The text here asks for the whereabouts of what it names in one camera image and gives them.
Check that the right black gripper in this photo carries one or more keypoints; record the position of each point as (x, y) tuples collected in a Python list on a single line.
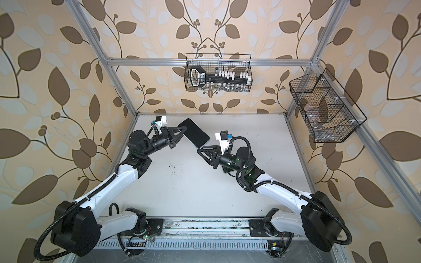
[(216, 155)]

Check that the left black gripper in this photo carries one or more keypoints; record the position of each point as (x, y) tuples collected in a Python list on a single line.
[(166, 138)]

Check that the black smartphone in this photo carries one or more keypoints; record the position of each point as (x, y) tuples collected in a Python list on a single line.
[(227, 170), (194, 133)]

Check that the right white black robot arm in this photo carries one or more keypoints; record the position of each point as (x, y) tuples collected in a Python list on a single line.
[(318, 219)]

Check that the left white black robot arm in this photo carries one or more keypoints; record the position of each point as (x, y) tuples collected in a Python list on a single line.
[(78, 226)]

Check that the black tool with white bits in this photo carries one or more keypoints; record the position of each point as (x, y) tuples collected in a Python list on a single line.
[(199, 77)]

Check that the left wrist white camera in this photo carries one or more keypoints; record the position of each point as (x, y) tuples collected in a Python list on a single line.
[(158, 123)]

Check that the wrist white camera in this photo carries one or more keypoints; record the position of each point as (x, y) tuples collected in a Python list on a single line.
[(224, 139), (158, 123)]

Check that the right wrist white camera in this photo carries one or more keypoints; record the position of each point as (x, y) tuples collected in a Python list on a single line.
[(224, 139)]

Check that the back wall wire basket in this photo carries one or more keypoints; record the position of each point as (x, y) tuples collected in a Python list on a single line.
[(232, 62)]

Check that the wall wire basket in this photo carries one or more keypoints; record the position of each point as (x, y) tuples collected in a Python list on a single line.
[(329, 112), (232, 62)]

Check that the aluminium front rail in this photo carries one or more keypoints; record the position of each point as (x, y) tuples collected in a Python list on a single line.
[(215, 234)]

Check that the right wall wire basket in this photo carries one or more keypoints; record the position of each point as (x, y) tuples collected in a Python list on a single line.
[(329, 112)]

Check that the aluminium frame bars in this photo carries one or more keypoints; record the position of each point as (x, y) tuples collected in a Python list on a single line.
[(358, 36)]

